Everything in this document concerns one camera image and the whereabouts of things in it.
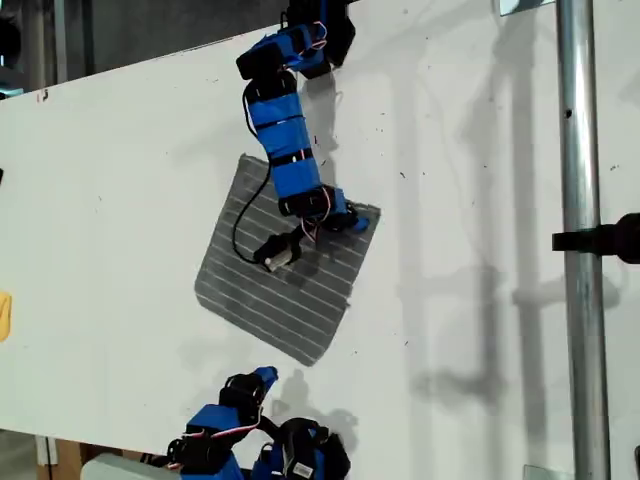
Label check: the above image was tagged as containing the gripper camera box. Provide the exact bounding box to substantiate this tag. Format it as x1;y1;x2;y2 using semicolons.
252;232;304;274

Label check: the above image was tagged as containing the black clamp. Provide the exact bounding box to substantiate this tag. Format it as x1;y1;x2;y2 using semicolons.
551;212;640;265

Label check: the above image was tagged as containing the yellow object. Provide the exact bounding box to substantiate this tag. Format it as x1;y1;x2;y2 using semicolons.
0;291;14;344

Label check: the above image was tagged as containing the grey striped towel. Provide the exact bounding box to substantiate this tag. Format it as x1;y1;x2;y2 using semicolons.
193;153;382;369

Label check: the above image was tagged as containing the gripper camera cable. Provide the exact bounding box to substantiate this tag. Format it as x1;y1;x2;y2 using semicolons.
231;84;275;264

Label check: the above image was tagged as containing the steel post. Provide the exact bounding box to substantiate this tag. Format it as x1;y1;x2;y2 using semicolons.
553;0;614;480

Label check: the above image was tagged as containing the white box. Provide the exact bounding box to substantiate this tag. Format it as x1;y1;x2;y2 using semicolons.
79;452;174;480

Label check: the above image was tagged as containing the wooden table leg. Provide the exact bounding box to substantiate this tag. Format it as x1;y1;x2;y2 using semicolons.
34;434;85;480

